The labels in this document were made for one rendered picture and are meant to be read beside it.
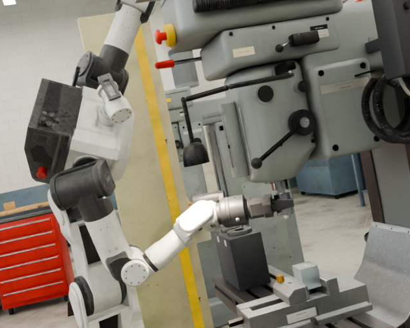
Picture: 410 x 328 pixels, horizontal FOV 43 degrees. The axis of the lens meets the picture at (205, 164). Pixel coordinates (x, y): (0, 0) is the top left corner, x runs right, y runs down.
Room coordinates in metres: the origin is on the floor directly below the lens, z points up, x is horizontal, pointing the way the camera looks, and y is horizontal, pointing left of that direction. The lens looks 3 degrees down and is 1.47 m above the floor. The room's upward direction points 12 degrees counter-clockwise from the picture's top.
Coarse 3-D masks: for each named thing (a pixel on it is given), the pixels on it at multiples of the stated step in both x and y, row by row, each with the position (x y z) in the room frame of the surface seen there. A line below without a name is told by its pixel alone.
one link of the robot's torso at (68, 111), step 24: (48, 96) 1.51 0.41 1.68; (72, 96) 1.54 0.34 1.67; (96, 96) 1.57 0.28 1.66; (48, 120) 1.46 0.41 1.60; (72, 120) 1.48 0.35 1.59; (96, 120) 1.52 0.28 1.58; (48, 144) 1.47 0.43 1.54; (72, 144) 1.44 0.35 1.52; (96, 144) 1.46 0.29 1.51; (120, 144) 1.49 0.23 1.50; (48, 168) 1.56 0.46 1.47; (120, 168) 1.53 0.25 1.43
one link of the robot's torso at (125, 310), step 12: (72, 288) 1.75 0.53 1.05; (72, 300) 1.75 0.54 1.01; (84, 312) 1.72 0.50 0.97; (108, 312) 1.79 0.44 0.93; (120, 312) 1.79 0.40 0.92; (132, 312) 1.82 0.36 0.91; (84, 324) 1.73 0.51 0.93; (96, 324) 1.74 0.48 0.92; (108, 324) 1.81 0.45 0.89; (120, 324) 1.81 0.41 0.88
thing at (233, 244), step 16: (224, 240) 1.84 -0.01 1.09; (240, 240) 1.78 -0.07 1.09; (256, 240) 1.79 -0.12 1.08; (224, 256) 1.89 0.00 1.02; (240, 256) 1.78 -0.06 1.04; (256, 256) 1.79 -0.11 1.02; (224, 272) 1.94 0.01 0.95; (240, 272) 1.78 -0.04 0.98; (256, 272) 1.79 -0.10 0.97; (240, 288) 1.77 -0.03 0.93
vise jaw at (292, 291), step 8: (288, 280) 1.43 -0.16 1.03; (296, 280) 1.41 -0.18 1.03; (280, 288) 1.41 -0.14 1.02; (288, 288) 1.37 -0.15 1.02; (296, 288) 1.35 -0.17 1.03; (304, 288) 1.35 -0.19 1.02; (280, 296) 1.40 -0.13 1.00; (288, 296) 1.34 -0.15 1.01; (296, 296) 1.34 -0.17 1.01; (304, 296) 1.35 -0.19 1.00; (288, 304) 1.35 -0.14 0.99
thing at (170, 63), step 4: (200, 56) 1.54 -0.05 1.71; (168, 60) 1.51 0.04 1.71; (172, 60) 1.51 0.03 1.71; (180, 60) 1.52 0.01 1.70; (184, 60) 1.52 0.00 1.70; (188, 60) 1.53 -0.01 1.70; (192, 60) 1.53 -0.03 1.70; (196, 60) 1.53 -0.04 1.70; (200, 60) 1.54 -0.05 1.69; (156, 64) 1.50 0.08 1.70; (160, 64) 1.50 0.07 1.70; (164, 64) 1.50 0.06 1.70; (168, 64) 1.51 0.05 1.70; (172, 64) 1.51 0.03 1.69; (156, 68) 1.51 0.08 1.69; (160, 68) 1.51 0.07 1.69
